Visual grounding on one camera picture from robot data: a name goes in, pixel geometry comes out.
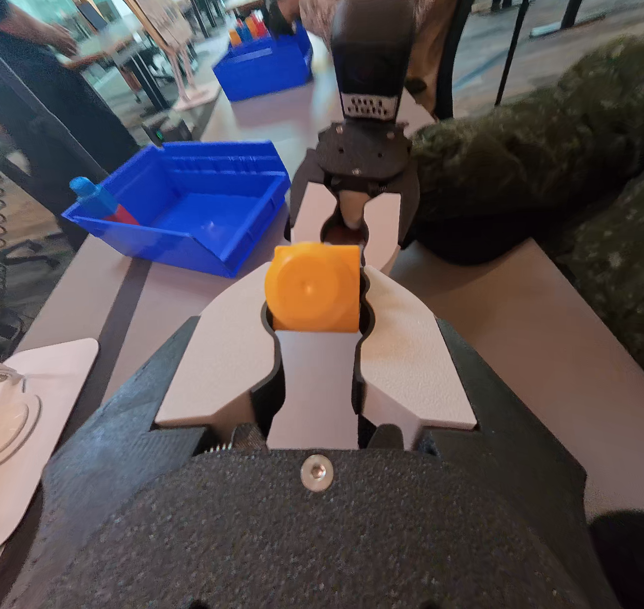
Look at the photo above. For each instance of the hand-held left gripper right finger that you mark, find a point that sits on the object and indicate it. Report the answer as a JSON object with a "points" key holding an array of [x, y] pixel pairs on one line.
{"points": [[417, 367]]}

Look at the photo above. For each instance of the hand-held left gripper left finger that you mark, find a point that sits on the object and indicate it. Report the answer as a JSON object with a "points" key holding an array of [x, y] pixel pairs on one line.
{"points": [[216, 362]]}

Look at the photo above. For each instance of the person's right hand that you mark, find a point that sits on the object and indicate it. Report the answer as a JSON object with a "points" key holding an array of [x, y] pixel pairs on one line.
{"points": [[344, 235]]}

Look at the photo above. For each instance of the small black box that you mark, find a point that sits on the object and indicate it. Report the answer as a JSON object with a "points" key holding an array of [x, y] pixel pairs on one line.
{"points": [[168, 133]]}

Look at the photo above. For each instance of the blue plastic bin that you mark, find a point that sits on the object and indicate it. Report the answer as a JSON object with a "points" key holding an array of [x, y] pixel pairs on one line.
{"points": [[261, 70], [201, 216]]}

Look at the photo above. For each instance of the blue mega block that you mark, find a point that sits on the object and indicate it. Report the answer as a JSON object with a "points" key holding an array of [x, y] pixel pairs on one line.
{"points": [[88, 194]]}

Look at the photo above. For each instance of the orange mega block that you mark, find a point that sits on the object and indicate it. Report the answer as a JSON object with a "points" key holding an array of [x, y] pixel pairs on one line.
{"points": [[312, 292]]}

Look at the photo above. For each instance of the person's right forearm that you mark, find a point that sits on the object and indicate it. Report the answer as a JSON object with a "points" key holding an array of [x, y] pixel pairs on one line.
{"points": [[528, 156]]}

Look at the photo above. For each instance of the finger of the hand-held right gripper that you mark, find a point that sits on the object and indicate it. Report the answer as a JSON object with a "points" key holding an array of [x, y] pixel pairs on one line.
{"points": [[385, 226], [312, 211]]}

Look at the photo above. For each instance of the row of block towers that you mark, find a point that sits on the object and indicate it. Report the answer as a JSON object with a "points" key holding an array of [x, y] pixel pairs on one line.
{"points": [[246, 30]]}

